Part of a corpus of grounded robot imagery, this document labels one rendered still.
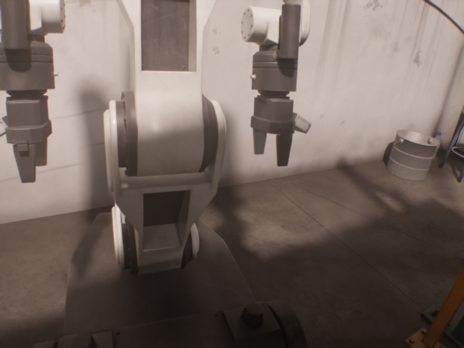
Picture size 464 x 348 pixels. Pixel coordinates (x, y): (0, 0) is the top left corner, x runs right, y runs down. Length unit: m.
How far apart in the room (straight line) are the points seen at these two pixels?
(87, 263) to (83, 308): 0.16
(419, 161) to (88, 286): 1.92
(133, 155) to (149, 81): 0.11
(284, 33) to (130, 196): 0.39
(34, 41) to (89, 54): 0.73
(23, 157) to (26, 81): 0.11
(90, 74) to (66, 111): 0.16
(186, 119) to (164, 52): 0.12
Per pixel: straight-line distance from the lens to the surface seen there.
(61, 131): 1.37
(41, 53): 0.58
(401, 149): 2.24
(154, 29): 0.58
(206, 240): 1.04
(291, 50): 0.62
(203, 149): 0.53
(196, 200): 0.61
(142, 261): 0.78
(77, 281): 0.94
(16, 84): 0.57
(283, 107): 0.64
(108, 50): 1.32
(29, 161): 0.57
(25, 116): 0.58
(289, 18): 0.62
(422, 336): 1.21
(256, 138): 0.73
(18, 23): 0.55
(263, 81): 0.64
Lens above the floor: 0.81
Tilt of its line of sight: 26 degrees down
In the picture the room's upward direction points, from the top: 6 degrees clockwise
